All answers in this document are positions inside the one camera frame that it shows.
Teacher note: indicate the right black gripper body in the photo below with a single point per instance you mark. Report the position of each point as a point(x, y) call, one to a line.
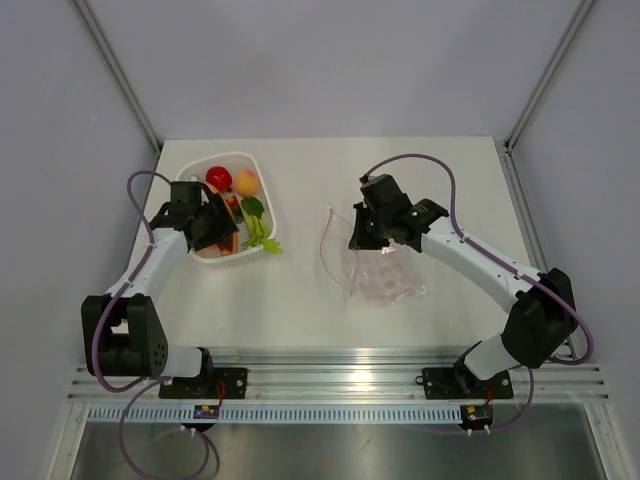
point(381, 221)

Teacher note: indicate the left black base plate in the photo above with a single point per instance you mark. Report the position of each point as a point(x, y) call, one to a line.
point(228, 382)

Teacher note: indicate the left aluminium frame post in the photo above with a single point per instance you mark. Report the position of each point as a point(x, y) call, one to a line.
point(98, 35)

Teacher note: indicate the clear pink-dotted zip bag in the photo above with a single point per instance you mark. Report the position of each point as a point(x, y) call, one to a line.
point(383, 277)

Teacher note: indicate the purple sweet potato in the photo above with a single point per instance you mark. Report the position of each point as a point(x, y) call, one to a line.
point(230, 244)

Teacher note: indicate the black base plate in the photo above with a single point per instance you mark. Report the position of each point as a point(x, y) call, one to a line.
point(228, 382)
point(442, 383)

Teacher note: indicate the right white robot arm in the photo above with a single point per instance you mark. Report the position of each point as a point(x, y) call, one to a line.
point(538, 305)

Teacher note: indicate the aluminium mounting rail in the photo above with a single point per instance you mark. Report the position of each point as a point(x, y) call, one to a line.
point(386, 375)

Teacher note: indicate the green celery stalk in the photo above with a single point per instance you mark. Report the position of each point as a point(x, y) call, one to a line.
point(258, 230)

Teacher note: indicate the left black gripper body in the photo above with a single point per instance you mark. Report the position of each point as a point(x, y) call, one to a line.
point(213, 227)

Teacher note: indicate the aluminium frame post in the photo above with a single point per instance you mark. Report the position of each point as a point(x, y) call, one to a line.
point(98, 35)
point(551, 70)

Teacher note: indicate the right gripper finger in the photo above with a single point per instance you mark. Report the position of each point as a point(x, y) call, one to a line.
point(364, 240)
point(362, 219)

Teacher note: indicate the orange peach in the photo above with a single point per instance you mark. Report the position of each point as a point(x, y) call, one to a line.
point(246, 183)

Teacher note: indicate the right aluminium frame post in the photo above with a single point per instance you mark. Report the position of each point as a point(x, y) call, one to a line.
point(551, 70)

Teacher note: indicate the white perforated plastic basket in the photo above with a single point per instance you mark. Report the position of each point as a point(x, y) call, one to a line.
point(234, 162)

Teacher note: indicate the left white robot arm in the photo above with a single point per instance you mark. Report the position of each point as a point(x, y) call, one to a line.
point(124, 339)

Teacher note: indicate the red tomato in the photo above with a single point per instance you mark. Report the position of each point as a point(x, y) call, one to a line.
point(219, 178)

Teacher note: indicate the white slotted cable duct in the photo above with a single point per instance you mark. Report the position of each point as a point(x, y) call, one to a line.
point(304, 414)

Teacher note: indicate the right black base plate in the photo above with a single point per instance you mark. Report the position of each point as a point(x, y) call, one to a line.
point(442, 383)

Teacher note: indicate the red chili peppers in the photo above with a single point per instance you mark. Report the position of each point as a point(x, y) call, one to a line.
point(234, 205)

